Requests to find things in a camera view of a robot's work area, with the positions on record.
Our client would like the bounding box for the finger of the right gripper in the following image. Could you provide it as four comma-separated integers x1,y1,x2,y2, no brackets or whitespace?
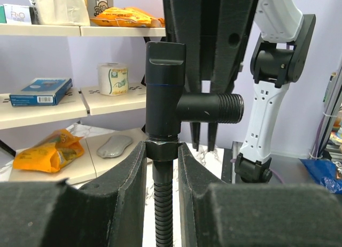
163,0,222,151
200,0,260,151

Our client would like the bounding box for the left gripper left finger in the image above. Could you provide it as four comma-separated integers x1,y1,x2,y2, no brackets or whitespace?
1,142,146,246

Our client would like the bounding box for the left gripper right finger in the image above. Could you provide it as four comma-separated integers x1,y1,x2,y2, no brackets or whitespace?
178,144,341,246

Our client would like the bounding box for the black metal shower hose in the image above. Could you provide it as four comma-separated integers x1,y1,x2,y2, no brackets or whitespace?
145,140,179,247

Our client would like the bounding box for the black T-shaped fitting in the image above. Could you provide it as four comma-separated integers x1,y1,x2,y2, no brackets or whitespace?
145,41,244,141

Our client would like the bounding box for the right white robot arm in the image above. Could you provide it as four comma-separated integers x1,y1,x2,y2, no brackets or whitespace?
163,0,316,183

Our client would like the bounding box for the cream three-tier shelf rack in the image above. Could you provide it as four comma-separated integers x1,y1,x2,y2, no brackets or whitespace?
1,24,165,185

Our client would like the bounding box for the orange honey dijon bag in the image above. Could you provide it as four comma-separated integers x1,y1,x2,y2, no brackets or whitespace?
90,7,165,28

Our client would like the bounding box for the orange snack bag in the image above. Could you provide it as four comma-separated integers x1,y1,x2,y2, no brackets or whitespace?
13,129,84,173

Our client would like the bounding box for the blue doritos chip bag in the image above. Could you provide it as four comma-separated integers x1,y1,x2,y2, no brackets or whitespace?
301,159,341,195

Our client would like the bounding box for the blue box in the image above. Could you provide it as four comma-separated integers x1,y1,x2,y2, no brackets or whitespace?
9,78,73,107

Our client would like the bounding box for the teal small box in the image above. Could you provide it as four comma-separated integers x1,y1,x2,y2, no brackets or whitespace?
0,3,34,25

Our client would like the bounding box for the aluminium frame post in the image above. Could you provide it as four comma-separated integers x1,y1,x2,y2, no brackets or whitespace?
309,64,341,160

